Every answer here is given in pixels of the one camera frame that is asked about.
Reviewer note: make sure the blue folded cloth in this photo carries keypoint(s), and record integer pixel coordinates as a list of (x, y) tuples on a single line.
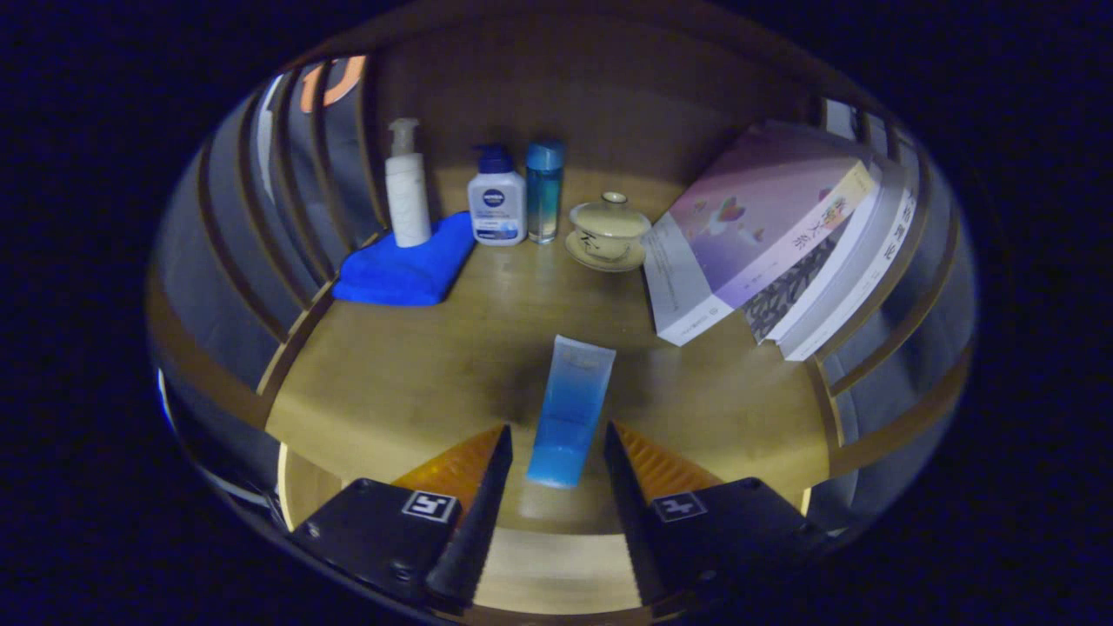
[(404, 269)]

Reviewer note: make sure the white book with patterned cover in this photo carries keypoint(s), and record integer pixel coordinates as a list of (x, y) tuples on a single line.
[(787, 300)]

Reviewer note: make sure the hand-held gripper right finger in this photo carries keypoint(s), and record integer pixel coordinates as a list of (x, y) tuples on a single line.
[(635, 522)]

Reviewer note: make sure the beige lidded tea cup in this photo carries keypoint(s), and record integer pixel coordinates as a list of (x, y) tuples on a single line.
[(609, 230)]

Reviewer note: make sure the blue squeeze tube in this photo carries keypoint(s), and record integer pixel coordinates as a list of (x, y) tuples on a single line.
[(569, 409)]

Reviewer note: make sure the teal clear bottle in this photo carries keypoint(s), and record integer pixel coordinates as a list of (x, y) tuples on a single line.
[(544, 196)]

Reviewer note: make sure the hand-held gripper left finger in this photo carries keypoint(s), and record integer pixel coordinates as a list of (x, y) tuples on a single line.
[(474, 522)]

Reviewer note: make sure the wooden countertop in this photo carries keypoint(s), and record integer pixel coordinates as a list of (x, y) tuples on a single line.
[(417, 365)]

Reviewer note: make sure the wooden cabinet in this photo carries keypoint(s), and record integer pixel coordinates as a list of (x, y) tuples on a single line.
[(609, 87)]

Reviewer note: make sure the purple cover book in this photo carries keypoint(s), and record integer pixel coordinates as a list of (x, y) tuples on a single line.
[(748, 226)]

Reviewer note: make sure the white bottle with blue cap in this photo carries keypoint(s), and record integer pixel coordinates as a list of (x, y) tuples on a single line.
[(496, 204)]

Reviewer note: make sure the white pump bottle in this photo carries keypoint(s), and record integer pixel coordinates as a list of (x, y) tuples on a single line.
[(407, 196)]

